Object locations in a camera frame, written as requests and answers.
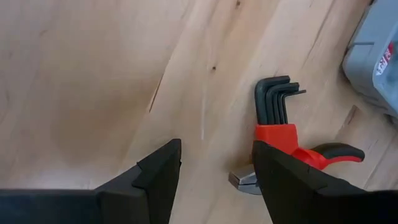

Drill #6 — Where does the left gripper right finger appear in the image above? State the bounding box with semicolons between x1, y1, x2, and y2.
251;139;398;224

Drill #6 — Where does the red white tape roll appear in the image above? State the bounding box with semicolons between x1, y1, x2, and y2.
374;42;396;77

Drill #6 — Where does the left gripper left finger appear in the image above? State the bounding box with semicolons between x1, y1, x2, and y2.
0;138;183;224

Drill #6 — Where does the red black handled tool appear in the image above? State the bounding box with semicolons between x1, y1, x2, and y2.
228;142;366;196

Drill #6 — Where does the grey plastic tool case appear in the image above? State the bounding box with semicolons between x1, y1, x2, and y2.
341;0;398;118

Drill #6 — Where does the red black small tool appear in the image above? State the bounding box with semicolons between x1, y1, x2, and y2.
254;75;307;155

